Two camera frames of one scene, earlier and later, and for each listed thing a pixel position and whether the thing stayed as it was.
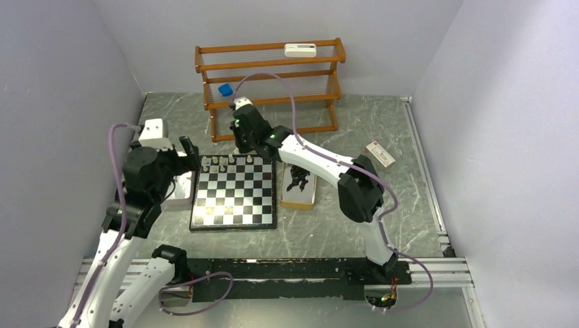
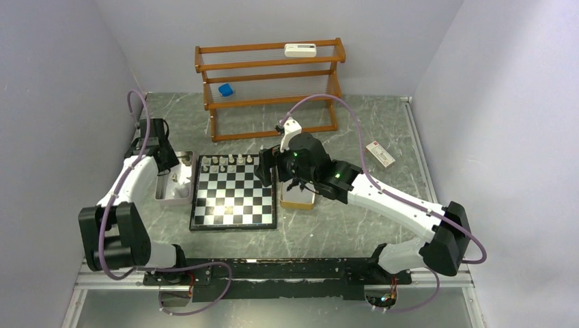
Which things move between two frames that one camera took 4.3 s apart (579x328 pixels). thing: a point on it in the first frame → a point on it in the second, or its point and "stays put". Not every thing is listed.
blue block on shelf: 225,89 stays put
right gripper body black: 245,143 → 271,157
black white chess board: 234,192 stays put
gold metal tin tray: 295,199 stays put
